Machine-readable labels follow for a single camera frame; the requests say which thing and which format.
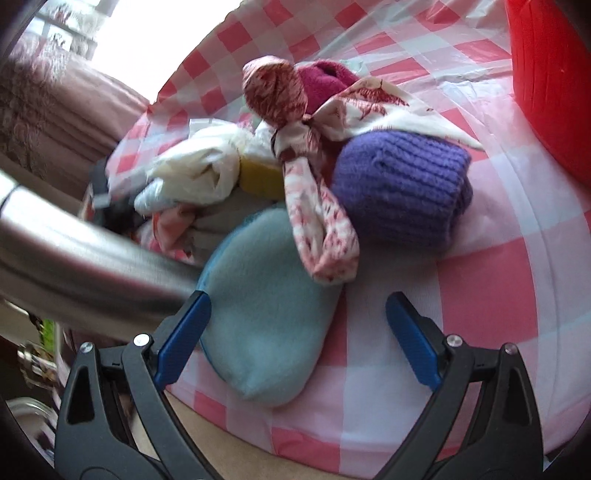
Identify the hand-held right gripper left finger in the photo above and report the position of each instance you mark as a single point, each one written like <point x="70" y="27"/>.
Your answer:
<point x="182" y="337"/>

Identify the dark object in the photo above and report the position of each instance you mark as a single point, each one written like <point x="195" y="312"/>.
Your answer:
<point x="111" y="203"/>

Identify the pink cloth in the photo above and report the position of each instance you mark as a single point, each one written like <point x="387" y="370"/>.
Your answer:
<point x="166" y="230"/>

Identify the magenta knit sock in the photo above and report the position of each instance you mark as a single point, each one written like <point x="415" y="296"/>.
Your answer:
<point x="323" y="83"/>

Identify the red plastic jar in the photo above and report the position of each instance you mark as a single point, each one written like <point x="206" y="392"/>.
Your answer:
<point x="554" y="69"/>

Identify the red white floral cloth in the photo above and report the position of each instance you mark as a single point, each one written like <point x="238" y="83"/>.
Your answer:
<point x="318" y="230"/>

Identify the window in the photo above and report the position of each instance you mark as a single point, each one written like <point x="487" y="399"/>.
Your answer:
<point x="69" y="23"/>

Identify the red white checkered tablecloth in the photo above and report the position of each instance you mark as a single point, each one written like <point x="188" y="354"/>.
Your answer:
<point x="508" y="277"/>

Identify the plain yellow sponge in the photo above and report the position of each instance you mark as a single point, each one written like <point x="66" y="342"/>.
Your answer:
<point x="258" y="177"/>

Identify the white plastic packet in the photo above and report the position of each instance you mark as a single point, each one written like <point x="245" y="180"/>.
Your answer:
<point x="194" y="161"/>

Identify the light blue fabric pouch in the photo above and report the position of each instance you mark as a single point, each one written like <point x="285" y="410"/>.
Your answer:
<point x="268" y="323"/>

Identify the patterned mauve curtain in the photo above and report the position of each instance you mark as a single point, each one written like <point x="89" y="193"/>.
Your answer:
<point x="46" y="115"/>

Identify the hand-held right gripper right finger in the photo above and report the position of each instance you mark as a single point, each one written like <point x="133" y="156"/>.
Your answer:
<point x="413" y="341"/>

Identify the purple knit sock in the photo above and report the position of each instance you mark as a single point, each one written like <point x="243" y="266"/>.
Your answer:
<point x="401" y="184"/>

